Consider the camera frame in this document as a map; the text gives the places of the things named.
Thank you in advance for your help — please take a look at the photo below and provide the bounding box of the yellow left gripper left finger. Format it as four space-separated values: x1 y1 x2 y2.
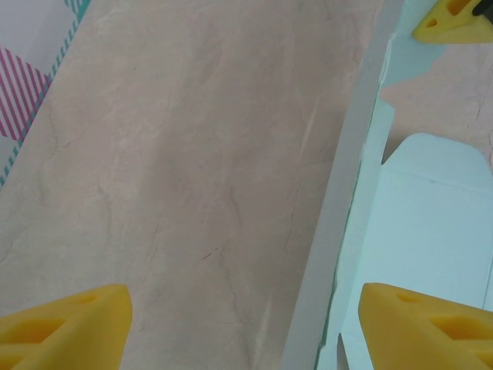
0 284 133 370

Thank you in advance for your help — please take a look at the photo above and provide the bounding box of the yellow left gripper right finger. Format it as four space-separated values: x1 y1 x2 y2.
359 282 493 370

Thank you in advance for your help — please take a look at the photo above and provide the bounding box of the light blue paper box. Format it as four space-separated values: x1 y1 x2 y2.
280 0 493 370

